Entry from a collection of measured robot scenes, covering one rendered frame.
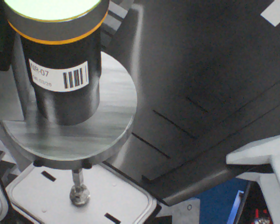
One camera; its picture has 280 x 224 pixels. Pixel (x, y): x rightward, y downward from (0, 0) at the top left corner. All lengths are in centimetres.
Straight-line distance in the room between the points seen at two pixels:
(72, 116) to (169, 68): 19
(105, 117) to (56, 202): 12
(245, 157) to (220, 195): 71
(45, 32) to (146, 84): 24
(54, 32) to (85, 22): 1
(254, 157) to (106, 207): 11
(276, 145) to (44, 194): 16
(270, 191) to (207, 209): 75
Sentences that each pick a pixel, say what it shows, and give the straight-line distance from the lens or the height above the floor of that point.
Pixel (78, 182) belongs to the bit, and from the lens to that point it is 40.
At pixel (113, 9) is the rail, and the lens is 96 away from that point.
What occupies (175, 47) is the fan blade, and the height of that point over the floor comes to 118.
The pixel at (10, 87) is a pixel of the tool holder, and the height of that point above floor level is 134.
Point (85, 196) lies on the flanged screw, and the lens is 42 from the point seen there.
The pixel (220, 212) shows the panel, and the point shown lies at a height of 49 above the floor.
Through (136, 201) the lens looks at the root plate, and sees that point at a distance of 43.
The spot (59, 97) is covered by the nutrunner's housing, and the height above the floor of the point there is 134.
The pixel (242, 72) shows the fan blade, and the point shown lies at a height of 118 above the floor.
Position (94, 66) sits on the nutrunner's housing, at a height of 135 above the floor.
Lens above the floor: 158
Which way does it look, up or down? 58 degrees down
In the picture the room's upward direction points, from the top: 3 degrees clockwise
